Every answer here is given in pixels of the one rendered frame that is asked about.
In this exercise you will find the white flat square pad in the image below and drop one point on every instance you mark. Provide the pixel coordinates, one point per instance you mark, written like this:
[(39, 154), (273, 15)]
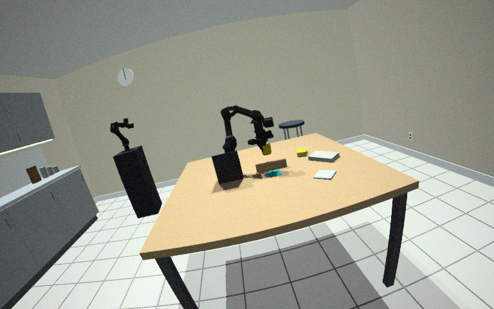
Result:
[(324, 174)]

